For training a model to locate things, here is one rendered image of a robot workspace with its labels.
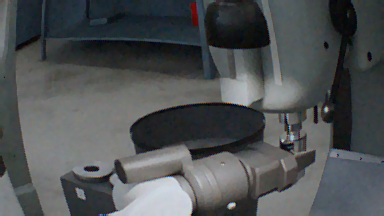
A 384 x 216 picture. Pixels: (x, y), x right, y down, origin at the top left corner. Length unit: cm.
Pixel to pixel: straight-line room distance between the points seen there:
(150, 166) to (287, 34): 24
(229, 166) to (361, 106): 51
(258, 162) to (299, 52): 18
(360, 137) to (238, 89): 56
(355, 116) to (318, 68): 50
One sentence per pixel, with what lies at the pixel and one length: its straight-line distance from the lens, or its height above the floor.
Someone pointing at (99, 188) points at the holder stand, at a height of 111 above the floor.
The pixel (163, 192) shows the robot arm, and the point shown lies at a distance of 112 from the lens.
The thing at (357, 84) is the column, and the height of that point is 123.
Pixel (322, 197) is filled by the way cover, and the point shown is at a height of 98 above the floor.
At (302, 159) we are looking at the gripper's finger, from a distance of 125.
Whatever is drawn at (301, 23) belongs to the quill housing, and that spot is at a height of 145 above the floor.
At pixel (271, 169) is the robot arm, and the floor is 124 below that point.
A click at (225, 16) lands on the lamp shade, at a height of 149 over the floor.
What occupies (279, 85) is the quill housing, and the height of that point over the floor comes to 136.
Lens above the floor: 168
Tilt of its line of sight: 17 degrees down
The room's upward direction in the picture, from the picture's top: 5 degrees counter-clockwise
